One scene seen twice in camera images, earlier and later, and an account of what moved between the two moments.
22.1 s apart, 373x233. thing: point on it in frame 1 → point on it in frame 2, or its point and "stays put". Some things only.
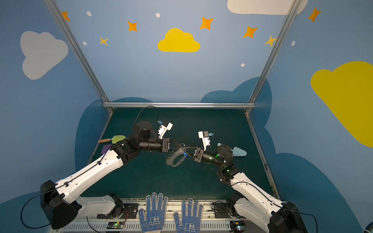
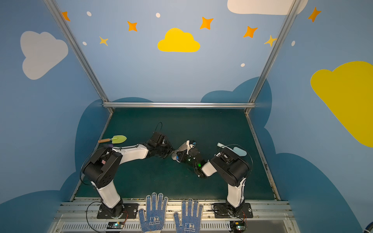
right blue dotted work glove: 191,221 stays put
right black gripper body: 198,154 → 183,154
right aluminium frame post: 273,54 stays put
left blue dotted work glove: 154,221 stays put
